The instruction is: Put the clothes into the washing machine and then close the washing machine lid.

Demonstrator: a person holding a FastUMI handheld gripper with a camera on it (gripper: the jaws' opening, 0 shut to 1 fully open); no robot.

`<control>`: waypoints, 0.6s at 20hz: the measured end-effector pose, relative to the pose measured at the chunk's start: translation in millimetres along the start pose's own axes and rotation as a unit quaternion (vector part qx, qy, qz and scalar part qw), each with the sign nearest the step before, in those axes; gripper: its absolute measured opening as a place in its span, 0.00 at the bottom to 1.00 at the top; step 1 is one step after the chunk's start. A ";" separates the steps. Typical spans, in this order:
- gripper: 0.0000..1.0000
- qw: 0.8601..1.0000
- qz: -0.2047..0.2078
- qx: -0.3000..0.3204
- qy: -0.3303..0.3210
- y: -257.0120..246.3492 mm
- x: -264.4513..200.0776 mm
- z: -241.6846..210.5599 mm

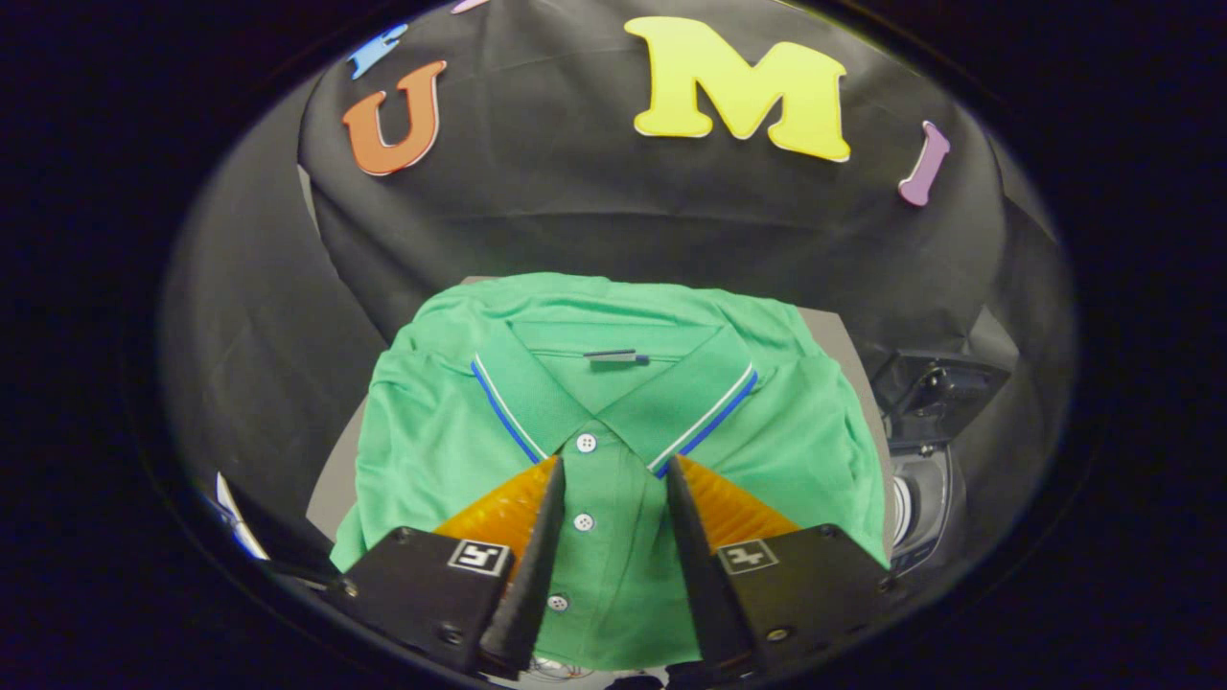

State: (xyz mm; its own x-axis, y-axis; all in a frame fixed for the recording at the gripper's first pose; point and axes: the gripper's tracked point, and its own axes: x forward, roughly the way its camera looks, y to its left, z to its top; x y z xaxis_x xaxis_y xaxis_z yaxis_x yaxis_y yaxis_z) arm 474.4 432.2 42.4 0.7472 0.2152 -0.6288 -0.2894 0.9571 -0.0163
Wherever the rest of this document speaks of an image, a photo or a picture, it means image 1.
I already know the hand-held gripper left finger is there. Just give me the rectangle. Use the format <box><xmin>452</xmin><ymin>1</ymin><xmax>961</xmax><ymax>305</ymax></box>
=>
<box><xmin>326</xmin><ymin>455</ymin><xmax>568</xmax><ymax>679</ymax></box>

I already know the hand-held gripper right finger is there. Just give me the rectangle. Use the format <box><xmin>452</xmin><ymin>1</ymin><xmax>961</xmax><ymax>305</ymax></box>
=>
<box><xmin>666</xmin><ymin>454</ymin><xmax>902</xmax><ymax>677</ymax></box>

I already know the green polo shirt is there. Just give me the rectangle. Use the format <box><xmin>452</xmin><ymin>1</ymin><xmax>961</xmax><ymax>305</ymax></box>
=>
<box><xmin>331</xmin><ymin>272</ymin><xmax>888</xmax><ymax>672</ymax></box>

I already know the dark washing machine lid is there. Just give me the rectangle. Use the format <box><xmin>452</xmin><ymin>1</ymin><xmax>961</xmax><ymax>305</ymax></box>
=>
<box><xmin>868</xmin><ymin>350</ymin><xmax>1012</xmax><ymax>447</ymax></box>

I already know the beige cabinet with dark top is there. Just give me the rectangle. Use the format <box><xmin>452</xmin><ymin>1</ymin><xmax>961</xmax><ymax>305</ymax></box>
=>
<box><xmin>307</xmin><ymin>276</ymin><xmax>897</xmax><ymax>542</ymax></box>

